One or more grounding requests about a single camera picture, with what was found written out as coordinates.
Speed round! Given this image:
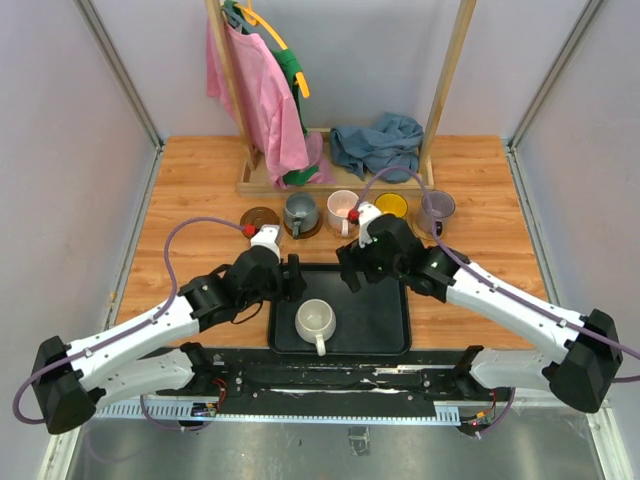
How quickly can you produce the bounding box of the white ceramic mug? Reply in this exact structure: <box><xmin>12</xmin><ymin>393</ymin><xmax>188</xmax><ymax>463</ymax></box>
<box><xmin>295</xmin><ymin>299</ymin><xmax>337</xmax><ymax>356</ymax></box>

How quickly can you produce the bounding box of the yellow glass mug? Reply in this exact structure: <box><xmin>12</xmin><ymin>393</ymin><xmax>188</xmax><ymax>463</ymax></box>
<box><xmin>374</xmin><ymin>193</ymin><xmax>409</xmax><ymax>218</ymax></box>

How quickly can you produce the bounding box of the purple glass cup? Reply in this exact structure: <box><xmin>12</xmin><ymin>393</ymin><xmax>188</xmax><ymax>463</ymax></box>
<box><xmin>418</xmin><ymin>190</ymin><xmax>456</xmax><ymax>224</ymax></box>

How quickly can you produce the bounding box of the pink ceramic mug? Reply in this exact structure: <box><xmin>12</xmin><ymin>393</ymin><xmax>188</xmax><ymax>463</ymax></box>
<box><xmin>326</xmin><ymin>190</ymin><xmax>358</xmax><ymax>223</ymax></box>

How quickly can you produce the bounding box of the grey ceramic mug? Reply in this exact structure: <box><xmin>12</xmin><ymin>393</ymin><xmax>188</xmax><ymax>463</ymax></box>
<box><xmin>283</xmin><ymin>193</ymin><xmax>319</xmax><ymax>236</ymax></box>

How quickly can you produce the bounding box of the woven rattan coaster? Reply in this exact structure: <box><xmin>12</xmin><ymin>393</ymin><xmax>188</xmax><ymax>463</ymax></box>
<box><xmin>326</xmin><ymin>217</ymin><xmax>359</xmax><ymax>240</ymax></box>

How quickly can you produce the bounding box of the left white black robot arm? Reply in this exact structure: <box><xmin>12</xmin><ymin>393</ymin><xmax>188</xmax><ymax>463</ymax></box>
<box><xmin>31</xmin><ymin>246</ymin><xmax>306</xmax><ymax>435</ymax></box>

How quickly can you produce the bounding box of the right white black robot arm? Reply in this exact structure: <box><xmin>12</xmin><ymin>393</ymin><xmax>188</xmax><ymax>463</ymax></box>
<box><xmin>336</xmin><ymin>204</ymin><xmax>623</xmax><ymax>413</ymax></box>

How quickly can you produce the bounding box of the black plastic tray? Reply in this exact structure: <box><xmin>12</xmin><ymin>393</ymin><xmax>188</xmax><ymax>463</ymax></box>
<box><xmin>267</xmin><ymin>263</ymin><xmax>411</xmax><ymax>356</ymax></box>

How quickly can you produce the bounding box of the wooden clothes rack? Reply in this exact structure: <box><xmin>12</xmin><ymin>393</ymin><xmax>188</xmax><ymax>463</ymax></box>
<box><xmin>206</xmin><ymin>1</ymin><xmax>475</xmax><ymax>195</ymax></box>

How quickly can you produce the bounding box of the blue crumpled cloth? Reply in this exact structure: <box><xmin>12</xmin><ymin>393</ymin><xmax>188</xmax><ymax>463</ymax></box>
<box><xmin>329</xmin><ymin>113</ymin><xmax>424</xmax><ymax>180</ymax></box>

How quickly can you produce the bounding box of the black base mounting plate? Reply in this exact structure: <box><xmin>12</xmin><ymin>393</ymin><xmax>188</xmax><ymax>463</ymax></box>
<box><xmin>155</xmin><ymin>357</ymin><xmax>514</xmax><ymax>399</ymax></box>

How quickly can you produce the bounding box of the pink shirt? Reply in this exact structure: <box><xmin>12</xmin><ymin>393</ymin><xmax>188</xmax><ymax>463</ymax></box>
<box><xmin>205</xmin><ymin>18</ymin><xmax>338</xmax><ymax>188</ymax></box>

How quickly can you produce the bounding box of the green garment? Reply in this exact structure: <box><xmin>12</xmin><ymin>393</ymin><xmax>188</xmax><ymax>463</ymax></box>
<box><xmin>221</xmin><ymin>0</ymin><xmax>321</xmax><ymax>187</ymax></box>

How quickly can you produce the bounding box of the yellow clothes hanger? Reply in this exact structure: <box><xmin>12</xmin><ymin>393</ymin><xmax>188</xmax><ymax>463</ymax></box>
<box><xmin>236</xmin><ymin>1</ymin><xmax>311</xmax><ymax>99</ymax></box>

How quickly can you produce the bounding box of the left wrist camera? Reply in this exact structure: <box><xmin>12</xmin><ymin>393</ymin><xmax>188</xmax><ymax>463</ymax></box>
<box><xmin>250</xmin><ymin>224</ymin><xmax>282</xmax><ymax>257</ymax></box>

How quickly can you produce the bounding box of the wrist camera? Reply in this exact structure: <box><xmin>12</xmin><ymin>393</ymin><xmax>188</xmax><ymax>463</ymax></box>
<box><xmin>250</xmin><ymin>224</ymin><xmax>282</xmax><ymax>257</ymax></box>
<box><xmin>357</xmin><ymin>202</ymin><xmax>383</xmax><ymax>245</ymax></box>

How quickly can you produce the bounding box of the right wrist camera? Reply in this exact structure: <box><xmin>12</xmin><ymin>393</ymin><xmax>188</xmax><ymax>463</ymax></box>
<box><xmin>357</xmin><ymin>202</ymin><xmax>383</xmax><ymax>245</ymax></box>

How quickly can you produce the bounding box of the grey slotted cable duct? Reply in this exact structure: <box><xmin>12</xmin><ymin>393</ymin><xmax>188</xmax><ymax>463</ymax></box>
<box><xmin>96</xmin><ymin>395</ymin><xmax>461</xmax><ymax>426</ymax></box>

